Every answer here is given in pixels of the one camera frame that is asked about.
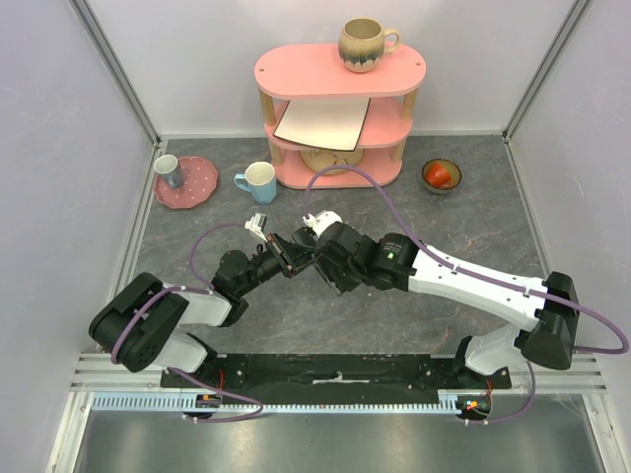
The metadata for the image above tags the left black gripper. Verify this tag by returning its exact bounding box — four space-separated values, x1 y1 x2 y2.
238 232 315 296

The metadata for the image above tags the black remote control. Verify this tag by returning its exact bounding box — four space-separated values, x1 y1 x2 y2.
291 227 344 296

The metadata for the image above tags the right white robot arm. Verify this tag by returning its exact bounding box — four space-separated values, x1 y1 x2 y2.
304 212 579 388

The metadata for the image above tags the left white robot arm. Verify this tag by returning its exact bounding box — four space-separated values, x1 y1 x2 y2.
88 228 316 387

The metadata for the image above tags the light blue mug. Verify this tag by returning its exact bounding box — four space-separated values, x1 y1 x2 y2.
233 162 277 205

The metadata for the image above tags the beige painted bowl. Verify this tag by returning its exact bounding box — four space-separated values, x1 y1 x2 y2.
299 148 364 172

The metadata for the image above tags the pink dotted plate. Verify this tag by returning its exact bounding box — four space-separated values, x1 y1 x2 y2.
154 156 219 210

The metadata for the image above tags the orange cup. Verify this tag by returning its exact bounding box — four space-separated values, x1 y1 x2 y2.
425 163 455 189

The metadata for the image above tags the patterned small bowl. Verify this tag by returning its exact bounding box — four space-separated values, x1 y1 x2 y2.
421 159 462 195

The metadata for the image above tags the white square plate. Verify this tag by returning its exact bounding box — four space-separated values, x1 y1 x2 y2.
273 97 371 151

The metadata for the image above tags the grey dotted mug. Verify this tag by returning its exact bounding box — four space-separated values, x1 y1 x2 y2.
153 155 184 189

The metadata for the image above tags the beige ceramic mug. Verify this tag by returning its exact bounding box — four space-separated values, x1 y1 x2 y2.
338 18 401 73

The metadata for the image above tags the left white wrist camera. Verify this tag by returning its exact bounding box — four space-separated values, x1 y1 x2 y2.
244 212 267 241

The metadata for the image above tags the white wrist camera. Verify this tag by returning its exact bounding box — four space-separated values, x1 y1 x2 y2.
303 210 343 239
244 212 267 241

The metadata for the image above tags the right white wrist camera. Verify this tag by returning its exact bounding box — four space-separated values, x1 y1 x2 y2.
303 210 343 239

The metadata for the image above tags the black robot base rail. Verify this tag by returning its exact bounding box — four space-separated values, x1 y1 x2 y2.
162 352 512 405

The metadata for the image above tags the white cable duct strip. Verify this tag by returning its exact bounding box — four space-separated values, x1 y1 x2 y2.
91 391 486 415

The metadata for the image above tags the aluminium frame front rail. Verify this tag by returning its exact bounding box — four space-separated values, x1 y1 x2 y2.
70 353 607 395

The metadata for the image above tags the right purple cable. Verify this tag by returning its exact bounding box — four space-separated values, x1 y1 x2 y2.
304 165 631 426

